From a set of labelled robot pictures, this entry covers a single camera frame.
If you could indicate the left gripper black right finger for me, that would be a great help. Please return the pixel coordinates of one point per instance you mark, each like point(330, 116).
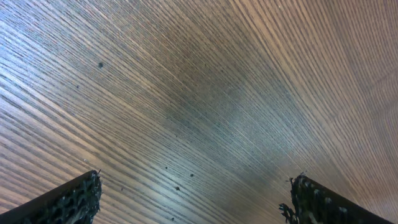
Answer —
point(313, 203)

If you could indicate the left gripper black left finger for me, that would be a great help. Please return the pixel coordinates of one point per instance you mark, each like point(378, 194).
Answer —
point(76, 201)

